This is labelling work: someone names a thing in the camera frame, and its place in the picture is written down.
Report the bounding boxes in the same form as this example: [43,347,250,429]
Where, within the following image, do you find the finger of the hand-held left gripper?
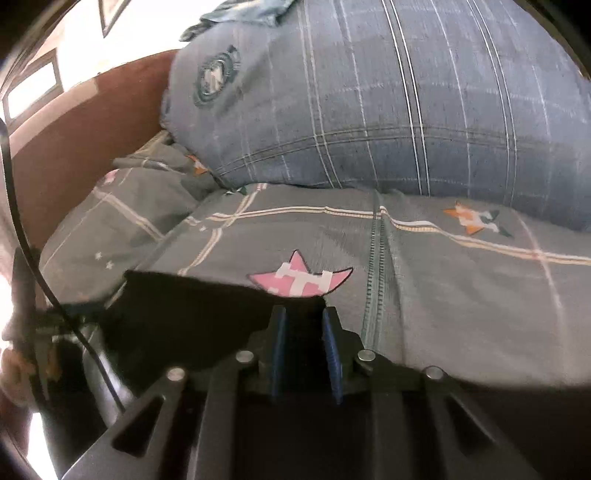
[11,248,40,337]

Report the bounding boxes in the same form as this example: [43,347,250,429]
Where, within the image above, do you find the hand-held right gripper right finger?
[321,307,542,480]

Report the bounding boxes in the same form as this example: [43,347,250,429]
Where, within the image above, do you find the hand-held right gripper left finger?
[60,305,290,480]

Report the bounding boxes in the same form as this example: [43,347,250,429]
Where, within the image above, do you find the black pants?
[108,270,325,376]

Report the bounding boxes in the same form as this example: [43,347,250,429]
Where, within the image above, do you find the person's left hand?
[0,318,35,409]

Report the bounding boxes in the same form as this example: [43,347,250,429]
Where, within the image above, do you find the grey star-print quilt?
[39,131,591,388]

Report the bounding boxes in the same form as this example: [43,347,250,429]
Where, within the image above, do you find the brown wooden headboard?
[9,48,182,259]

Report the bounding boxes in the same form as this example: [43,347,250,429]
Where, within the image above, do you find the window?
[2,59,64,121]

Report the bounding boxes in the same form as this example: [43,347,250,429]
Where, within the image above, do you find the blue-grey plaid pillow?
[159,0,591,232]

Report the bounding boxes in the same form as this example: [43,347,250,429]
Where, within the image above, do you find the blue denim cloth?
[181,0,297,41]

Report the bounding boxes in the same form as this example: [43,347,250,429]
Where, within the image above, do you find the black cable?
[0,117,127,414]

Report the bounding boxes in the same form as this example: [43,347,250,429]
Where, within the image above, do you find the wall picture frame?
[98,0,133,38]

